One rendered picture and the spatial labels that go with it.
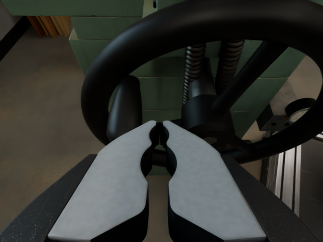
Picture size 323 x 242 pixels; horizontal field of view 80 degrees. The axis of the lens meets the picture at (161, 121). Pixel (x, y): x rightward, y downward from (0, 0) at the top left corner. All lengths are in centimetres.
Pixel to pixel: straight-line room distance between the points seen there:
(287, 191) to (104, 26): 85
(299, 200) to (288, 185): 6
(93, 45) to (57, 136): 95
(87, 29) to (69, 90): 112
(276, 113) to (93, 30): 44
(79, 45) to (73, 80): 113
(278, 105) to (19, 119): 136
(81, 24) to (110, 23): 5
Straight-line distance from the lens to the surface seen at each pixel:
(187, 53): 24
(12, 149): 138
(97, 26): 37
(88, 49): 40
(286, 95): 61
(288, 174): 97
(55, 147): 126
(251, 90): 50
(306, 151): 109
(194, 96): 24
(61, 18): 192
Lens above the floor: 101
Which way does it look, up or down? 58 degrees down
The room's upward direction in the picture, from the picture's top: 1 degrees clockwise
